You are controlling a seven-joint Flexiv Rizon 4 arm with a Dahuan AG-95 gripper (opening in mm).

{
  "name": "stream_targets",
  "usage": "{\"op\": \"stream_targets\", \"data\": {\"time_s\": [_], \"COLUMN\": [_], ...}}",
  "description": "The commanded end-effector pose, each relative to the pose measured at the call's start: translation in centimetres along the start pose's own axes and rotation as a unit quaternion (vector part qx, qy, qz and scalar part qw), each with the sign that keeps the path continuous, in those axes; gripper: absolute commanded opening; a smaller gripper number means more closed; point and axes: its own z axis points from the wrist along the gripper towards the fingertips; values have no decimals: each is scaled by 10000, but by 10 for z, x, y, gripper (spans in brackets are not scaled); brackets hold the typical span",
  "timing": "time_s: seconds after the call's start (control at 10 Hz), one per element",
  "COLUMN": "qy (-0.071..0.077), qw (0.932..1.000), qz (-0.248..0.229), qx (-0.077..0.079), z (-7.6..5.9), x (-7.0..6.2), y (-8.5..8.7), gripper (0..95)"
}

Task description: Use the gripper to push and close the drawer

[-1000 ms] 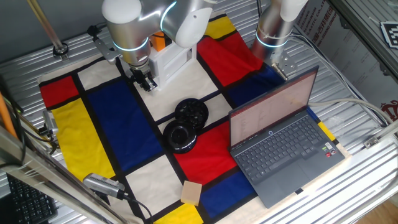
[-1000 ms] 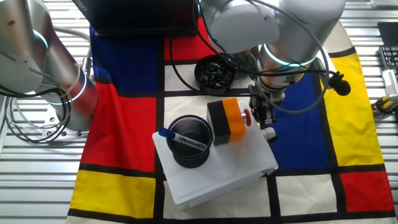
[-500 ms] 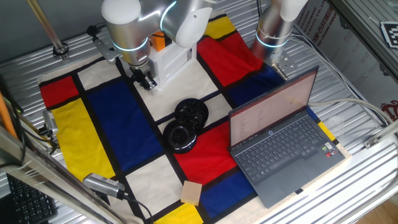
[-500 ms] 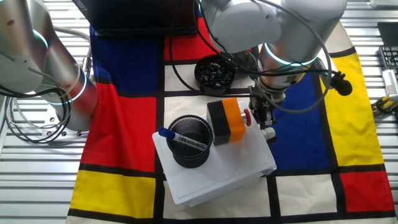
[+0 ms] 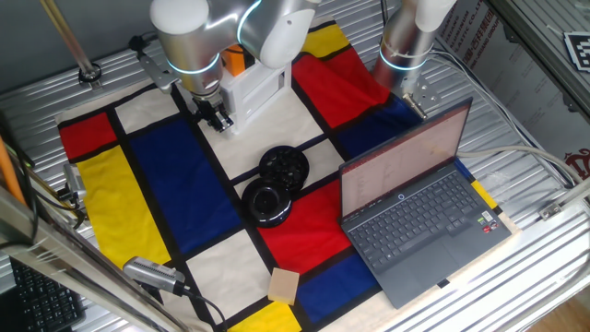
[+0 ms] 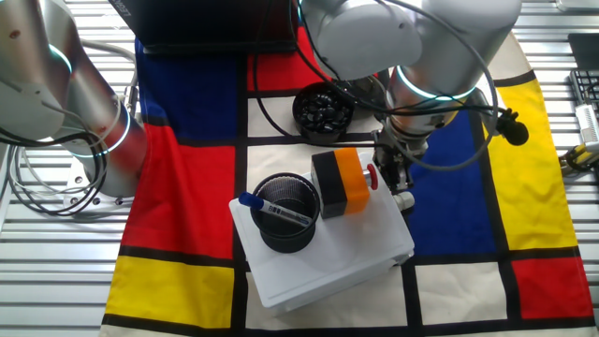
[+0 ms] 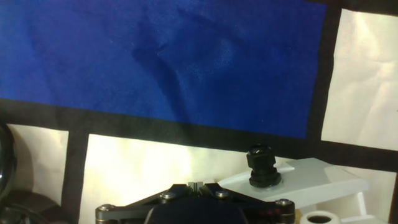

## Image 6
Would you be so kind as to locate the orange black button box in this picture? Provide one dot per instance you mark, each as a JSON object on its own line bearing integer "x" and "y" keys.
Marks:
{"x": 339, "y": 182}

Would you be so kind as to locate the black flat device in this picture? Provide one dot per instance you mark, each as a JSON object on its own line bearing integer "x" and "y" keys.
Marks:
{"x": 585, "y": 51}

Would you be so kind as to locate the blue capped marker pen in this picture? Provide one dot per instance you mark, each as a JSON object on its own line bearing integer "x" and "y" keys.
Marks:
{"x": 276, "y": 209}

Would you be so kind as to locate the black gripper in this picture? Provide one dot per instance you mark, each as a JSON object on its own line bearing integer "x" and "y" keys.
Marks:
{"x": 393, "y": 161}

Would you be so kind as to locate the glossy black round lid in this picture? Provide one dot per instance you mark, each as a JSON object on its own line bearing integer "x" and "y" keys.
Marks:
{"x": 369, "y": 91}

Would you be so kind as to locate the colour block tablecloth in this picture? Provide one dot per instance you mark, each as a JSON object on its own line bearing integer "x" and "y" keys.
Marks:
{"x": 187, "y": 201}

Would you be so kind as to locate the black mesh pen cup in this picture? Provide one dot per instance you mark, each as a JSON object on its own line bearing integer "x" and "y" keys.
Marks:
{"x": 285, "y": 234}

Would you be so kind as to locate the silver depth camera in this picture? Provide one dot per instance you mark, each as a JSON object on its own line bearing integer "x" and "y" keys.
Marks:
{"x": 587, "y": 122}
{"x": 580, "y": 4}

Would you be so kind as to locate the white plastic drawer cabinet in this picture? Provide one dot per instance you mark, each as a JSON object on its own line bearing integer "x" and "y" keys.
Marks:
{"x": 346, "y": 253}

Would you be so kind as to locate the grey laptop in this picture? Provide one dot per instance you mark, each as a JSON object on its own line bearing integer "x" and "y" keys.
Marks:
{"x": 210, "y": 23}

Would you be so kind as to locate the yellow black clamp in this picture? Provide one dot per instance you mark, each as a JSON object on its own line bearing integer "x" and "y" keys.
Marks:
{"x": 580, "y": 156}

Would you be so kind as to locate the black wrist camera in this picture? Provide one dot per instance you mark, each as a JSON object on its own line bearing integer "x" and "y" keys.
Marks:
{"x": 512, "y": 128}

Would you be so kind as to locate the black keyboard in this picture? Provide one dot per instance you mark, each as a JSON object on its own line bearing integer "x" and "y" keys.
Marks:
{"x": 585, "y": 86}

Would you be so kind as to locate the black bowl of black stones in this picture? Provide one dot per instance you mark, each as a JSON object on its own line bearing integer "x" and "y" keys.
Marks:
{"x": 323, "y": 114}

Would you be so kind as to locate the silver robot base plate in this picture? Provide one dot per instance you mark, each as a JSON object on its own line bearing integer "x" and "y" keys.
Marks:
{"x": 77, "y": 187}

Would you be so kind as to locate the silver camera mounting bracket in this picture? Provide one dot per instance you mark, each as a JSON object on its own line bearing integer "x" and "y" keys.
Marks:
{"x": 482, "y": 110}

